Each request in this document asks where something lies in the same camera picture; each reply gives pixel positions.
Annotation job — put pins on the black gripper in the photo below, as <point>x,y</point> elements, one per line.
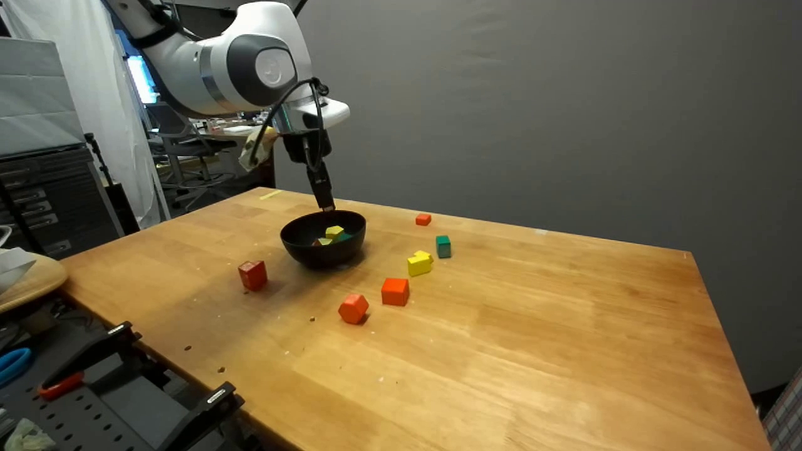
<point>304,142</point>

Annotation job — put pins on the yellow wooden cube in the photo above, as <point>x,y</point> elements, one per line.
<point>420,263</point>
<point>334,232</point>

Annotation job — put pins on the lime yellow wooden block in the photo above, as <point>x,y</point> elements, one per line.
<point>325,242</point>

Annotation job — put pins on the black round bowl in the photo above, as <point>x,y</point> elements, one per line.
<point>321,253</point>

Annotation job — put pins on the small orange wooden block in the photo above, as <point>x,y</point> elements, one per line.
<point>424,218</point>

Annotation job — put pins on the red wooden cube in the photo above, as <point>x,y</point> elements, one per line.
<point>254,273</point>

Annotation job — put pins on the green wooden cube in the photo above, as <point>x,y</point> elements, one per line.
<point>443,247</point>

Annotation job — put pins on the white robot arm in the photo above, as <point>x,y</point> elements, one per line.
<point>227,59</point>

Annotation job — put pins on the tan background desk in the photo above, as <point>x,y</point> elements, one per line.
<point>218,131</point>

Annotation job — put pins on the orange wooden cube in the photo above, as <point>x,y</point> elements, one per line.
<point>355,307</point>
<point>395,291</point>

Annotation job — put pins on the dark office chair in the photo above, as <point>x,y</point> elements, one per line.
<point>171,134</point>

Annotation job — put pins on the bright blue monitor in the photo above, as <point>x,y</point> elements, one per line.
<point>142,79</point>

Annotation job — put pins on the black stand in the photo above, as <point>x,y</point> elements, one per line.
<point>113,196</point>

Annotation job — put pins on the grey fabric backdrop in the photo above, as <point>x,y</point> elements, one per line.
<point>542,109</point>

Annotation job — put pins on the white fabric curtain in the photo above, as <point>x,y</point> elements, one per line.
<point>92,84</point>

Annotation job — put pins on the black equipment case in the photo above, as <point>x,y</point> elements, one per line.
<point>52,201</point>

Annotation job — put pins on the grey storage box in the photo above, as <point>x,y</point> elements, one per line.
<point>39,97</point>

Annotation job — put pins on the round wooden board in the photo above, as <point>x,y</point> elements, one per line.
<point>39,288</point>

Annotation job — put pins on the white crumpled plastic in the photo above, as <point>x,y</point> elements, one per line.
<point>13,263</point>

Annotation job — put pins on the black perforated side table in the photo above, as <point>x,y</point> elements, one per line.
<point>102,416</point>

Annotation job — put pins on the small white plastic part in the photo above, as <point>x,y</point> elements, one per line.
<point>25,436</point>

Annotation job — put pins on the grey striped fabric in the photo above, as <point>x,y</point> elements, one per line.
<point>785,416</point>

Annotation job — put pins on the tan wrist camera bar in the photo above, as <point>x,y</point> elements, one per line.
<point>254,148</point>

